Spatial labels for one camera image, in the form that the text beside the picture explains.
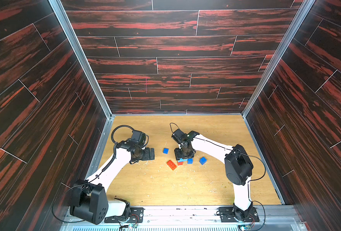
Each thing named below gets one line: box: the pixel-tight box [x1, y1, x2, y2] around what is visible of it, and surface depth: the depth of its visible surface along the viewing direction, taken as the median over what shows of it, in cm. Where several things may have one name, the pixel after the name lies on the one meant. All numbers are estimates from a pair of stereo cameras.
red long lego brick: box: [166, 159, 177, 171], surface depth 93 cm
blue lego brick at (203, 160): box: [199, 156, 208, 166], surface depth 93 cm
